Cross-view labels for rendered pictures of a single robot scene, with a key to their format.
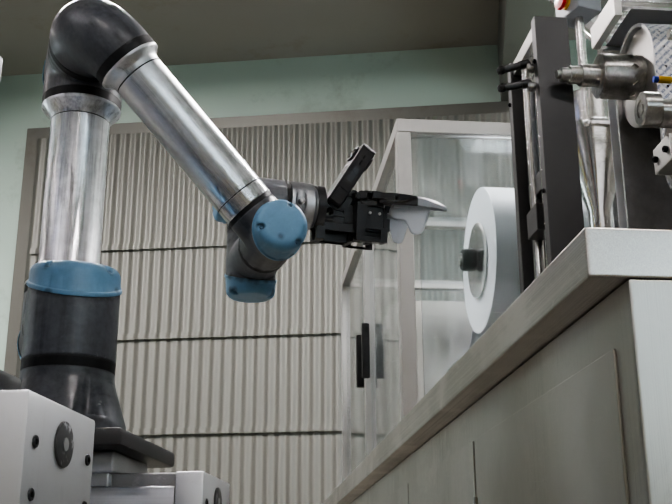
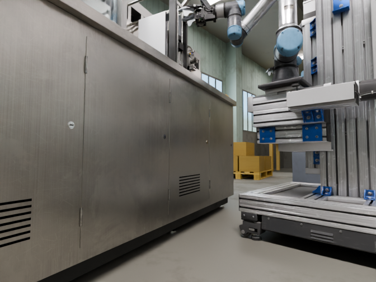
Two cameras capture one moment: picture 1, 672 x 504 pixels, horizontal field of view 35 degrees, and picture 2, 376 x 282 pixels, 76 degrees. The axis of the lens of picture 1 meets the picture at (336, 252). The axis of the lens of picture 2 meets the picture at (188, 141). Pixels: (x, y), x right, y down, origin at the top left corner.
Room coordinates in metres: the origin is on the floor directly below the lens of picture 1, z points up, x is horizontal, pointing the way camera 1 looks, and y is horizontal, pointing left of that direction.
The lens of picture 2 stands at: (2.68, 0.63, 0.43)
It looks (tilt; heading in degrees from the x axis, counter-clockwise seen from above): 4 degrees up; 214
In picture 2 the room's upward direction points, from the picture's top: straight up
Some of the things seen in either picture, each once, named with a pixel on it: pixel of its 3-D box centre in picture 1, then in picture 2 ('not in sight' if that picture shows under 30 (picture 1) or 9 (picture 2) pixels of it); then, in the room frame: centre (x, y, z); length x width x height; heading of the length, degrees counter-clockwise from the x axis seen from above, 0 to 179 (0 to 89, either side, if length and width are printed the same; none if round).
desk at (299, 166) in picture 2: not in sight; (324, 160); (-2.25, 0.22, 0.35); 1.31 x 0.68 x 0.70; 168
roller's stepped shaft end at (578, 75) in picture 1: (577, 75); not in sight; (1.33, -0.34, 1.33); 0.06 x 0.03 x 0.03; 95
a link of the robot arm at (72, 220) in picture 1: (74, 196); (287, 5); (1.43, 0.38, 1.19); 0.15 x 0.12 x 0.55; 19
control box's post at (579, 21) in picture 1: (583, 69); not in sight; (1.64, -0.43, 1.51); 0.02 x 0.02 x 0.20
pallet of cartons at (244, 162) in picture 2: not in sight; (247, 159); (-2.18, -1.18, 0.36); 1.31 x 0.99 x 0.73; 173
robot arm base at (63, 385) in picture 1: (65, 402); (285, 76); (1.30, 0.34, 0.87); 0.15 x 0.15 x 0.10
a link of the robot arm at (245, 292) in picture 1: (253, 260); (234, 28); (1.49, 0.12, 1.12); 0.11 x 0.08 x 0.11; 19
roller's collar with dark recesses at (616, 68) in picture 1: (618, 76); not in sight; (1.33, -0.40, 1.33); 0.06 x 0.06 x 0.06; 5
